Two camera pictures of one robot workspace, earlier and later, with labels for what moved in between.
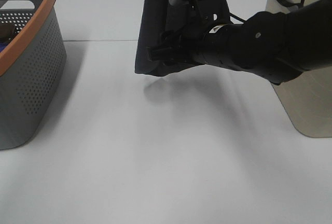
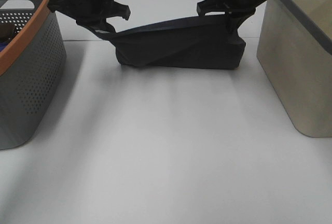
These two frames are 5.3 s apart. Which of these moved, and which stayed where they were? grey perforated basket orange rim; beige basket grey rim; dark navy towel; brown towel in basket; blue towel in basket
Moved: dark navy towel
Stayed: blue towel in basket; beige basket grey rim; brown towel in basket; grey perforated basket orange rim
